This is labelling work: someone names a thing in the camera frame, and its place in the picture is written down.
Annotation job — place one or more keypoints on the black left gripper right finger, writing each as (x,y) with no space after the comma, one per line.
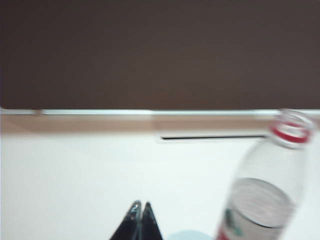
(150,225)

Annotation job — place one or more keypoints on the brown desk partition panel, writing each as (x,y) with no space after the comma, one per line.
(150,50)

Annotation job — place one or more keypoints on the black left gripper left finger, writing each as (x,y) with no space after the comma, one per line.
(127,225)

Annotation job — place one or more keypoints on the tan partition bracket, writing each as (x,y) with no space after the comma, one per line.
(38,113)

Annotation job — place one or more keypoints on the clear red-label water bottle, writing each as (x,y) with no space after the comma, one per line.
(262,200)

